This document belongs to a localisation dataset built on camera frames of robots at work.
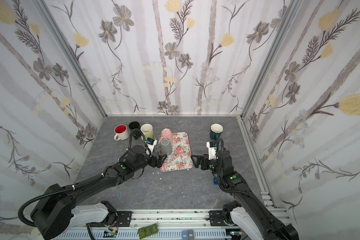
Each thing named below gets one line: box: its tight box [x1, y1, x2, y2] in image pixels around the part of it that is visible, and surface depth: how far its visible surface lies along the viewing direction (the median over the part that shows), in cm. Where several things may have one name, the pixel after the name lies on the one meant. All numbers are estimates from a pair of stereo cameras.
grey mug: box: [160, 138, 172, 156], surface depth 95 cm
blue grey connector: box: [181, 229, 195, 240], surface depth 70 cm
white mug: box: [114, 124, 131, 141], surface depth 104 cm
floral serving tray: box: [160, 132, 194, 172], surface depth 100 cm
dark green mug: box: [209, 123, 224, 141], surface depth 101 cm
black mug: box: [128, 121, 141, 131], surface depth 104 cm
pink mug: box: [158, 128, 173, 144], surface depth 98 cm
